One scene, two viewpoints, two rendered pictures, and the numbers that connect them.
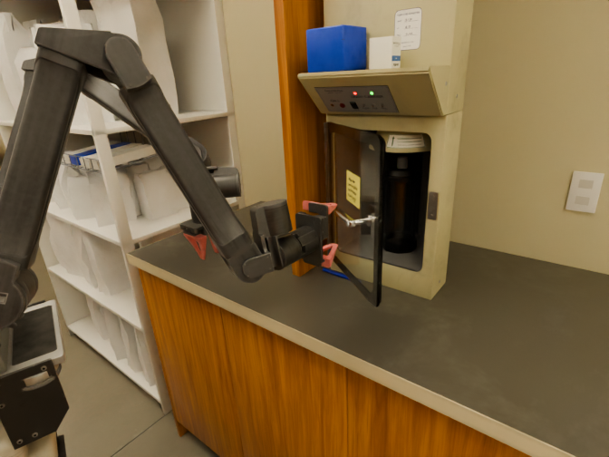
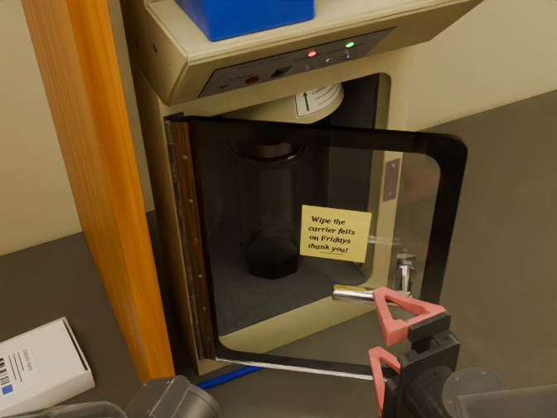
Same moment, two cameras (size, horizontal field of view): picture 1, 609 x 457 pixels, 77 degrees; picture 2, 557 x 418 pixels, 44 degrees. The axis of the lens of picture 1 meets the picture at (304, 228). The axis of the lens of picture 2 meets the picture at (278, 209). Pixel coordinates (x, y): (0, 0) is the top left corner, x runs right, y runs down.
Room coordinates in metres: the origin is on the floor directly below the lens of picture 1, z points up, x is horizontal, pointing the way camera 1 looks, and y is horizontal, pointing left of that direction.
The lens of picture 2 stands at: (0.67, 0.43, 1.77)
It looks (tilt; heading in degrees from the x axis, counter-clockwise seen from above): 40 degrees down; 296
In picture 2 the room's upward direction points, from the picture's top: 1 degrees counter-clockwise
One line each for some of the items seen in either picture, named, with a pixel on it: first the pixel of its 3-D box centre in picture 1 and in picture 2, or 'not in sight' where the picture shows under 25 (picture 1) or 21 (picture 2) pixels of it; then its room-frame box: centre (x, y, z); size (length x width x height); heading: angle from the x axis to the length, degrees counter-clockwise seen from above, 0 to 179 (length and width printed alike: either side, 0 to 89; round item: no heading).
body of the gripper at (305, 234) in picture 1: (303, 241); (438, 400); (0.71, 0.00, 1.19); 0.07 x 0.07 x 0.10; 50
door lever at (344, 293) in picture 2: (352, 217); (375, 285); (0.82, -0.11, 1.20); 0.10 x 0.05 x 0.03; 16
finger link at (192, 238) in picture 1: (204, 240); not in sight; (0.88, 0.25, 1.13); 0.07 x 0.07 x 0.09; 51
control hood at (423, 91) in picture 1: (369, 93); (322, 41); (0.91, -0.16, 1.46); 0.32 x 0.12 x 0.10; 51
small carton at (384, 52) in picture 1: (384, 53); not in sight; (0.89, -0.19, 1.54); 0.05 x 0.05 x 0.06; 55
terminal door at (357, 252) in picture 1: (351, 209); (313, 267); (0.90, -0.12, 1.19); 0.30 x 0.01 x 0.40; 16
